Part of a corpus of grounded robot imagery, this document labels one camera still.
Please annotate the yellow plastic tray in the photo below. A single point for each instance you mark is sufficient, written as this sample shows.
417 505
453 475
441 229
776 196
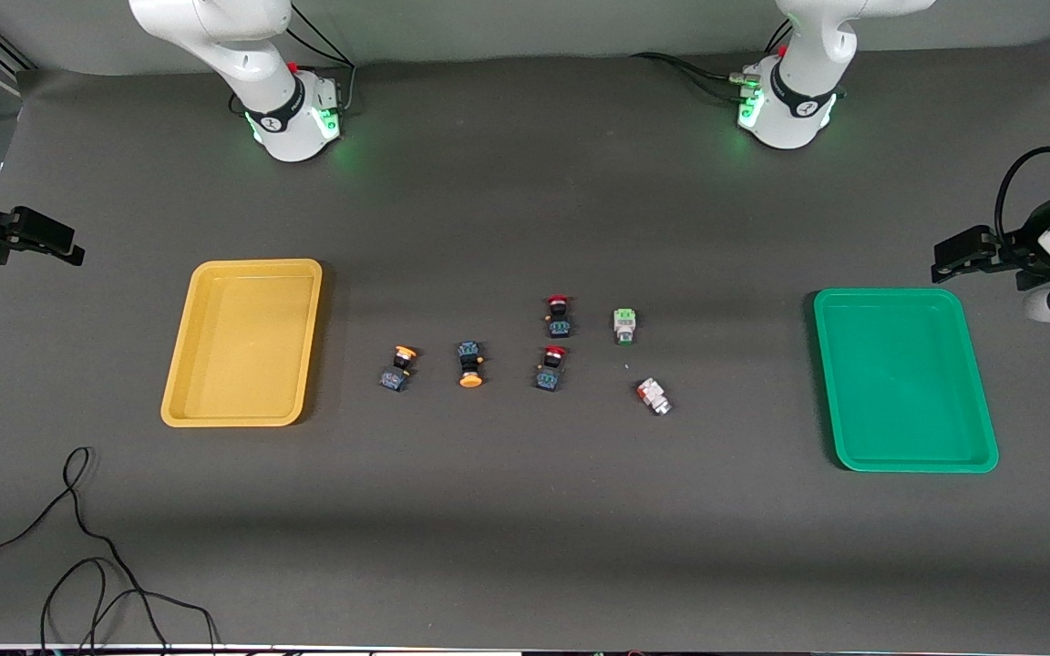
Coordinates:
242 346

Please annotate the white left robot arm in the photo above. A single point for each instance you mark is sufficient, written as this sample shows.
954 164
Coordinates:
808 91

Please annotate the green plastic tray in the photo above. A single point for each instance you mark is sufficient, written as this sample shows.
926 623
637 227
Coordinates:
903 383

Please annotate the small-capped yellow push button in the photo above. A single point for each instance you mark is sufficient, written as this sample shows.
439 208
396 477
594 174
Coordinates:
398 368

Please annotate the white button with orange mark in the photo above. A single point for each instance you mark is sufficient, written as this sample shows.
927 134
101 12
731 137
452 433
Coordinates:
654 396

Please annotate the red push button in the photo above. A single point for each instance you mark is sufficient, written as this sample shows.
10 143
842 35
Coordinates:
550 372
559 319

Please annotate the wide-capped yellow push button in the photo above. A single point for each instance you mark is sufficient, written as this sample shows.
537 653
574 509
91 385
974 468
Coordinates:
470 363

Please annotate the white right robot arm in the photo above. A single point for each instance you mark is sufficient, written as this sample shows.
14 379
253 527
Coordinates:
242 55

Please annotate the dark grey table mat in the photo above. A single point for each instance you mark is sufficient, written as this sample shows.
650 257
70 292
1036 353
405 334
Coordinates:
525 547

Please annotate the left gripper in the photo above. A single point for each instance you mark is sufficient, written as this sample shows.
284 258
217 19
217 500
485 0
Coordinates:
1024 246

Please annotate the green white push button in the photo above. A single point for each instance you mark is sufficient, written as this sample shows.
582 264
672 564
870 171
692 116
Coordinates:
625 324

